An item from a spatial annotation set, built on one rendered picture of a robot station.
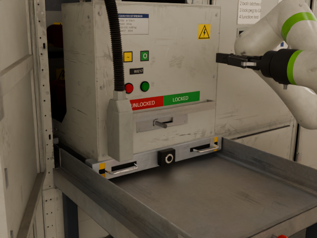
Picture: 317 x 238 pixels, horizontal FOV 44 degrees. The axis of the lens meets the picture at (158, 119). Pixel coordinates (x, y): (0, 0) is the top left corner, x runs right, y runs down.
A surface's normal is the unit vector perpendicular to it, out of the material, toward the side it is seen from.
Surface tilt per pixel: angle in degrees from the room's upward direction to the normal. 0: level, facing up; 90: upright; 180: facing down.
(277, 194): 0
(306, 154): 90
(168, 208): 0
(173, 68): 90
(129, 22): 90
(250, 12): 90
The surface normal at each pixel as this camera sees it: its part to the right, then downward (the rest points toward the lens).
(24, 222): 0.01, -0.97
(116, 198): -0.80, 0.14
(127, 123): 0.59, 0.21
